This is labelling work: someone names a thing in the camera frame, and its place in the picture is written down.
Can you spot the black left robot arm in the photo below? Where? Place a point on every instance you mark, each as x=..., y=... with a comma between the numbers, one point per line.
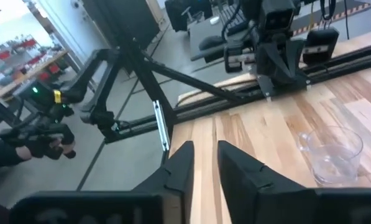
x=292, y=87

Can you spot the clear glass mug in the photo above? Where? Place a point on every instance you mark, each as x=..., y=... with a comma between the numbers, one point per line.
x=334, y=168

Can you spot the person's forearm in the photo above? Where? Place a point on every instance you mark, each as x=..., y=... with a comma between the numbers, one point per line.
x=2, y=154

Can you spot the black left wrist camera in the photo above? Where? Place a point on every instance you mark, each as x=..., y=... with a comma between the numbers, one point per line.
x=278, y=15

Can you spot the black aluminium table frame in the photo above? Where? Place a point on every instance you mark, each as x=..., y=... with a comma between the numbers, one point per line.
x=204, y=105

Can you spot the red storage bin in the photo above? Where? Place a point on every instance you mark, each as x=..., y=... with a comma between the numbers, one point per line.
x=30, y=43
x=43, y=76

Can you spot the black cabinet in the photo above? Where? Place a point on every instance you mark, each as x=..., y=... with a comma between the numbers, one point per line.
x=120, y=21

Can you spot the wooden workbench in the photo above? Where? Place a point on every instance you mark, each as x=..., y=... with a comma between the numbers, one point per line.
x=23, y=76

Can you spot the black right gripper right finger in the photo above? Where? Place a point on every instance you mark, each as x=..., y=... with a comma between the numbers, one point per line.
x=250, y=193

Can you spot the person's hand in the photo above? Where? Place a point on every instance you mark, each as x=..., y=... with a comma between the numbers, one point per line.
x=42, y=149

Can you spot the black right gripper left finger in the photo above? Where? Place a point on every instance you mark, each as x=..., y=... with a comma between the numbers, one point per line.
x=176, y=174

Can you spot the black keyboard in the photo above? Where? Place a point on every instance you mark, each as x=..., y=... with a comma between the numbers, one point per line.
x=235, y=21

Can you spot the white computer mouse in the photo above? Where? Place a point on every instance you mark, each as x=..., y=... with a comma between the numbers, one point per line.
x=215, y=20

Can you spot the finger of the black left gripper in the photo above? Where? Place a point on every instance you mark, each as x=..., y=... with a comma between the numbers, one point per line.
x=322, y=40
x=267, y=62

